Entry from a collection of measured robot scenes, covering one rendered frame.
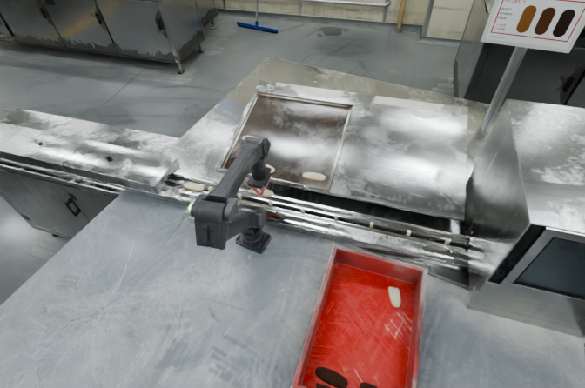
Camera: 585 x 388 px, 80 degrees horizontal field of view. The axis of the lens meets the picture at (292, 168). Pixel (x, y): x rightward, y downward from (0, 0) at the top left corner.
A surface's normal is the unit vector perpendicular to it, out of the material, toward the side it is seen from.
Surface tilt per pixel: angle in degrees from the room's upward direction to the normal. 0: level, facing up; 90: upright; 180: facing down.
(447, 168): 10
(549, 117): 0
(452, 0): 90
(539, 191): 0
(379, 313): 0
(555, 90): 90
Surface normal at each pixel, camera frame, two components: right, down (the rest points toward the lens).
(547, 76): -0.29, 0.70
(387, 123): -0.10, -0.56
